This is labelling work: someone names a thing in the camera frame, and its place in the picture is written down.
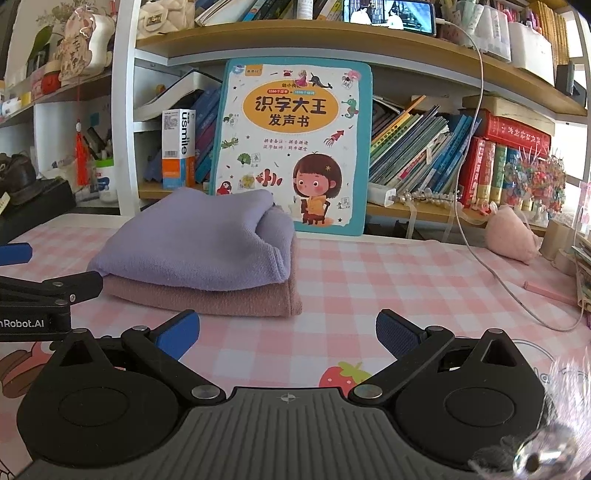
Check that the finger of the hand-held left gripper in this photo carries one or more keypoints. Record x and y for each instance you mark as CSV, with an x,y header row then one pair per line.
x,y
69,284
14,254

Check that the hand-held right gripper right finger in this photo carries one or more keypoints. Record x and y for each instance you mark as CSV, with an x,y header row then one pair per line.
x,y
396,332

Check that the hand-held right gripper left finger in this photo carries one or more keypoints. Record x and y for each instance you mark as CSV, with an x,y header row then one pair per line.
x,y
179,333

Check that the purple and pink sweater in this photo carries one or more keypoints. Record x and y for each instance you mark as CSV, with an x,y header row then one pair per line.
x,y
194,240

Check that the black box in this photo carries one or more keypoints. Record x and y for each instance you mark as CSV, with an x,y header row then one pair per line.
x,y
41,207

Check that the pink checked tablecloth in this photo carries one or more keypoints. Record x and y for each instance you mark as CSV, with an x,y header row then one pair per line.
x,y
392,277

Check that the brown leather shoe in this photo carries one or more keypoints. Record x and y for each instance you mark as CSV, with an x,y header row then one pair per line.
x,y
16,180

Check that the white jar with green lid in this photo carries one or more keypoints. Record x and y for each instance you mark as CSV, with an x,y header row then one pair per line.
x,y
107,182

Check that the red tassel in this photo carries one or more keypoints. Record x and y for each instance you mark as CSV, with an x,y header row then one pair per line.
x,y
82,157

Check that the white charger plug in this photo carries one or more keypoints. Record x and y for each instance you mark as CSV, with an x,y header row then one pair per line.
x,y
381,194

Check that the bunch of pens and brushes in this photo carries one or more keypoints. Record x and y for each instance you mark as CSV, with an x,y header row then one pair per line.
x,y
100,145

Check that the pink plush toy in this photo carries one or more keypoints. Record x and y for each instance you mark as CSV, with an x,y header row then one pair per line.
x,y
510,235

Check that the pink pencil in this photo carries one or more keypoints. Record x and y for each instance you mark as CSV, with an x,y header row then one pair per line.
x,y
549,292

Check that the white and orange carton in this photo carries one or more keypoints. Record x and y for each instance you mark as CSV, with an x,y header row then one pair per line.
x,y
178,152

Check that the red round ornament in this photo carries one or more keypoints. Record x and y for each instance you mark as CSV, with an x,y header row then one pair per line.
x,y
51,82

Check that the white and wooden bookshelf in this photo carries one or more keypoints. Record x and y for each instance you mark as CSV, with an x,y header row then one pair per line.
x,y
124,115

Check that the red thick upright dictionary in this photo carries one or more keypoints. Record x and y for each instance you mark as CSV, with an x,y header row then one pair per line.
x,y
472,170

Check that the small beige box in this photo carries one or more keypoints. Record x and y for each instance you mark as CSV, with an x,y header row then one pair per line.
x,y
554,240

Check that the row of thin colourful books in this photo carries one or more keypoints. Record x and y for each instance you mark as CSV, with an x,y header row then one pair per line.
x,y
415,147

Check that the stack of books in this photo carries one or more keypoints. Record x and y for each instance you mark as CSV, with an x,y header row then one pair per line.
x,y
582,272

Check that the row of leaning blue books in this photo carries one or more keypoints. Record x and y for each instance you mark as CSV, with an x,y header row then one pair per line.
x,y
207,138

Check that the colourful paper flower bouquet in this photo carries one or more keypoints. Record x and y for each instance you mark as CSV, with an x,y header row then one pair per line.
x,y
535,180

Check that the thick open white-paged book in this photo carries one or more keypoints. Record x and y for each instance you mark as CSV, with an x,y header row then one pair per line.
x,y
175,99

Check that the children's picture sound book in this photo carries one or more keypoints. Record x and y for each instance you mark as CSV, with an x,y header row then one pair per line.
x,y
295,138

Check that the wooden hanging plaque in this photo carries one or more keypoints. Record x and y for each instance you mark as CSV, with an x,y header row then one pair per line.
x,y
85,46

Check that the red book lying flat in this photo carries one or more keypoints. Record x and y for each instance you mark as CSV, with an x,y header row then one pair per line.
x,y
517,131

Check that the tan book lying flat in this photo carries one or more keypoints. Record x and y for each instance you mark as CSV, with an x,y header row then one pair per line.
x,y
503,108

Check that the cream quilted bag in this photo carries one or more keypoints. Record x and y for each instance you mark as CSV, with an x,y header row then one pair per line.
x,y
166,18

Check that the small black device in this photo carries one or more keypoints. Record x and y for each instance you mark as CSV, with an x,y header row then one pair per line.
x,y
565,78

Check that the white storage box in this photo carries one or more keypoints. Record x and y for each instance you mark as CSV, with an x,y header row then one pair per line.
x,y
531,53

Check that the phone with lit screen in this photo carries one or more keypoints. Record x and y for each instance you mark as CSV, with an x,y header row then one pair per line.
x,y
390,16

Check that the row of upper shelf books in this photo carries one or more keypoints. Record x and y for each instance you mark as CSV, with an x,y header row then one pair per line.
x,y
258,9

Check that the row of yellow books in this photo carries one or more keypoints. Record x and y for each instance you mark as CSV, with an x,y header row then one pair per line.
x,y
551,32

